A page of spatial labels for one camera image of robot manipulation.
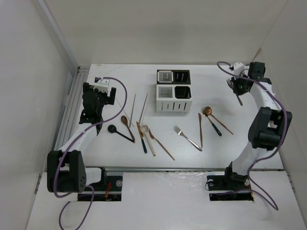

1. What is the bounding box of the white ceramic soup spoon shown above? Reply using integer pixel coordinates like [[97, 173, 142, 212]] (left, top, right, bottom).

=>
[[141, 125, 156, 157]]

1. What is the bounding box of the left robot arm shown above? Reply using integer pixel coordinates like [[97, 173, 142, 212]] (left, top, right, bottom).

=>
[[47, 78, 116, 197]]

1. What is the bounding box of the silver fork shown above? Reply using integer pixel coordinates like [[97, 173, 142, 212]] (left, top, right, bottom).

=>
[[174, 126, 202, 151]]

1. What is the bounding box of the aluminium frame rail left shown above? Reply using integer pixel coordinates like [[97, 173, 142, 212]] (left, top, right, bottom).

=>
[[52, 66, 90, 150]]

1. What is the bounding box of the silver metal chopstick right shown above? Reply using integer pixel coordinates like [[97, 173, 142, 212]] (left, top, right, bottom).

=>
[[139, 93, 148, 124]]

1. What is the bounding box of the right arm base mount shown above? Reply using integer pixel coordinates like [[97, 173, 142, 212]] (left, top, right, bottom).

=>
[[206, 175, 254, 201]]

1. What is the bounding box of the white front utensil holder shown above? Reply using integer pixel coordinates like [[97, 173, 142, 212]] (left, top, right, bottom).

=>
[[156, 84, 192, 114]]

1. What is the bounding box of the gold fork dark handle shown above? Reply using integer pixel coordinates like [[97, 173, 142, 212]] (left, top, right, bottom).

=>
[[201, 107, 222, 137]]

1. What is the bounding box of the rose gold fork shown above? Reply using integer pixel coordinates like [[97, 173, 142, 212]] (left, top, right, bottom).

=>
[[149, 129, 175, 161]]

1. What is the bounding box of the silver metal chopstick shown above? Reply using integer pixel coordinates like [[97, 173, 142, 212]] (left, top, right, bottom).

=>
[[139, 93, 148, 124], [129, 93, 136, 128]]

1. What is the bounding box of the copper knife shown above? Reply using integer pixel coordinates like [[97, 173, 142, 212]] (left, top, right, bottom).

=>
[[198, 113, 203, 148]]

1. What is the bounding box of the silver metal chopstick left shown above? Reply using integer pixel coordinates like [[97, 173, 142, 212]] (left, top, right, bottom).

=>
[[129, 93, 136, 128]]

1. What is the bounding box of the aluminium front rail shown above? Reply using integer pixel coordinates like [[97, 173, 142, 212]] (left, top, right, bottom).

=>
[[104, 166, 225, 172]]

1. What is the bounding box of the gold knife dark handle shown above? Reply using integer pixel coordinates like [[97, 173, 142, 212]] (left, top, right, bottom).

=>
[[136, 122, 147, 153]]

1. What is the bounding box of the black rear utensil holder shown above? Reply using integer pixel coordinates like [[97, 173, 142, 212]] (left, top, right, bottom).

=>
[[157, 69, 191, 85]]

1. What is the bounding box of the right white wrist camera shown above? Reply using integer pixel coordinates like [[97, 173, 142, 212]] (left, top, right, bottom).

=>
[[230, 62, 245, 76]]

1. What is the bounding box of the black spoon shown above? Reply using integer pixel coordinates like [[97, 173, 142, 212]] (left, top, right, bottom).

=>
[[107, 125, 135, 143]]

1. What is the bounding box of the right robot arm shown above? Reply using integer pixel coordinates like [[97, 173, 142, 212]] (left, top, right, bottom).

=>
[[222, 62, 292, 190]]

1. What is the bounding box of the white plastic chopstick right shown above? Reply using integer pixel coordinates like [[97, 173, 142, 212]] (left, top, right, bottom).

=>
[[141, 99, 149, 126]]

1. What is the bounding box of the dark wooden fork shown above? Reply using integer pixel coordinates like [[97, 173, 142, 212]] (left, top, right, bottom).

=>
[[226, 79, 243, 106]]

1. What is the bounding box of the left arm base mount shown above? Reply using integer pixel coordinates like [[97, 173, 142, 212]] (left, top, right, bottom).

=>
[[91, 168, 123, 202]]

